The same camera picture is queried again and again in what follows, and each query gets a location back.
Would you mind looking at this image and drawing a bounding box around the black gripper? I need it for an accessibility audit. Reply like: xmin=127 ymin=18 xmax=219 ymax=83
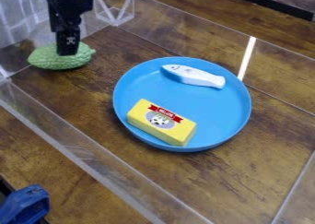
xmin=47 ymin=0 xmax=93 ymax=56

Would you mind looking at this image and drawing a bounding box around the green bitter gourd toy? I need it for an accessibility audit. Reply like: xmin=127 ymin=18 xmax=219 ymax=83
xmin=26 ymin=42 xmax=96 ymax=70

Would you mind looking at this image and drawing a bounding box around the blue round tray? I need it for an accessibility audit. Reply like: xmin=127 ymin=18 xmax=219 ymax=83
xmin=113 ymin=56 xmax=252 ymax=153

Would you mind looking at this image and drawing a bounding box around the white toy fish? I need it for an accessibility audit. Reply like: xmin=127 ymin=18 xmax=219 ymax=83
xmin=161 ymin=65 xmax=225 ymax=88

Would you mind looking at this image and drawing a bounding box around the yellow butter block toy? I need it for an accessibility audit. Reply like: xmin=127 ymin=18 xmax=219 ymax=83
xmin=127 ymin=99 xmax=197 ymax=147

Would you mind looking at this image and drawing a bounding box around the blue clamp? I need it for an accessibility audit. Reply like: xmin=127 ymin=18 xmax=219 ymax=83
xmin=0 ymin=184 xmax=51 ymax=224

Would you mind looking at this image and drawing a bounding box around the clear acrylic enclosure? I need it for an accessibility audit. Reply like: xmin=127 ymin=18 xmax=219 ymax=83
xmin=0 ymin=0 xmax=315 ymax=224

